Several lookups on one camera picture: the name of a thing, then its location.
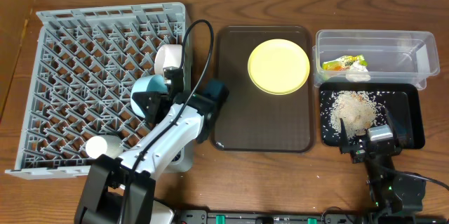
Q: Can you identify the light blue bowl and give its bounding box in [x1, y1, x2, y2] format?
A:
[130, 74, 168, 118]

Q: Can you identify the dark brown serving tray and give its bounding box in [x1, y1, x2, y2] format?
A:
[210, 26, 316, 153]

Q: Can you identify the white cup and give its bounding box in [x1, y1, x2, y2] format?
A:
[86, 135, 124, 159]

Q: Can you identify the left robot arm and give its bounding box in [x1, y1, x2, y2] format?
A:
[74, 79, 229, 224]

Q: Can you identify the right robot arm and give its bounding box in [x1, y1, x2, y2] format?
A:
[340, 109, 426, 220]

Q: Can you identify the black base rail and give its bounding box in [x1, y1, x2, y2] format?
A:
[171, 206, 449, 224]

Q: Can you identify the clear plastic bin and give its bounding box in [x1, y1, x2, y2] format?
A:
[311, 29, 440, 90]

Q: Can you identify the spilled rice pile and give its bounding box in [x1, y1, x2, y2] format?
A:
[319, 91, 388, 142]

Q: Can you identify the grey plastic dish rack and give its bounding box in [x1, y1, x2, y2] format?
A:
[8, 2, 190, 180]

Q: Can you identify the white bowl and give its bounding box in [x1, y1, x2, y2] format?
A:
[154, 44, 182, 75]

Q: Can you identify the yellow plate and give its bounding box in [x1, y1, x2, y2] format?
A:
[248, 39, 310, 95]

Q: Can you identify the green orange snack wrapper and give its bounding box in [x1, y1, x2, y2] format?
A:
[322, 55, 368, 71]

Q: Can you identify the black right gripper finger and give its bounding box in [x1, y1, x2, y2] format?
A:
[340, 118, 351, 154]
[384, 108, 408, 147]

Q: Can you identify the black waste tray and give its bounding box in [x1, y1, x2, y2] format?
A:
[319, 83, 425, 149]

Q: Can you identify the white tissue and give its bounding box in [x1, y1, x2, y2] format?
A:
[345, 61, 371, 82]

